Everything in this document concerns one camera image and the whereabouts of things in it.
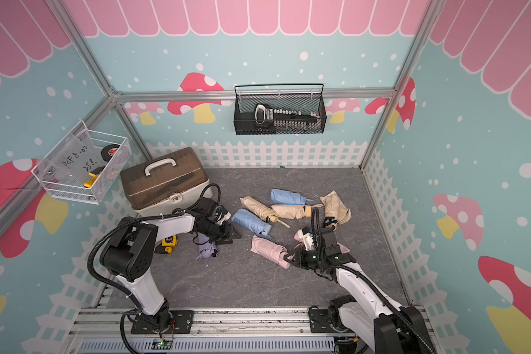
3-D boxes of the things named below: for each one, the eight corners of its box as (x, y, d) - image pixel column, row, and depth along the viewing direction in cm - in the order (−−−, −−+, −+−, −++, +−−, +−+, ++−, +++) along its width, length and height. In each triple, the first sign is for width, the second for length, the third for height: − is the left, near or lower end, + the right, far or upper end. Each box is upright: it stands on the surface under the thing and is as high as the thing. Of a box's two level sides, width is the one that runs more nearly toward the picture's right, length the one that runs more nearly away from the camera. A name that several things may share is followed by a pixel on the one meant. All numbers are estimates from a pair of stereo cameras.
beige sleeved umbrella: (271, 218, 102) (271, 214, 99) (271, 208, 105) (271, 203, 103) (322, 218, 102) (323, 214, 99) (320, 208, 105) (321, 203, 103)
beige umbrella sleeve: (335, 226, 99) (337, 221, 96) (316, 203, 108) (317, 197, 104) (352, 217, 102) (355, 212, 99) (332, 195, 111) (334, 189, 107)
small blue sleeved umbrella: (269, 203, 108) (269, 197, 104) (271, 194, 112) (271, 188, 108) (315, 211, 105) (316, 205, 101) (315, 201, 109) (317, 195, 105)
